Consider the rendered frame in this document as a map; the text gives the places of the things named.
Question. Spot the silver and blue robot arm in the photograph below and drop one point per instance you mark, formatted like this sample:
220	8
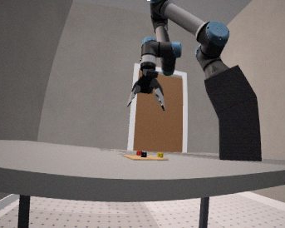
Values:
212	37

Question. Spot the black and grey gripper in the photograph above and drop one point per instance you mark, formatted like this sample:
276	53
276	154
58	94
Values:
145	85

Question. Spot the tan flat mat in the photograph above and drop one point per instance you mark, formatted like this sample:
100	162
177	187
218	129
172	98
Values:
139	158

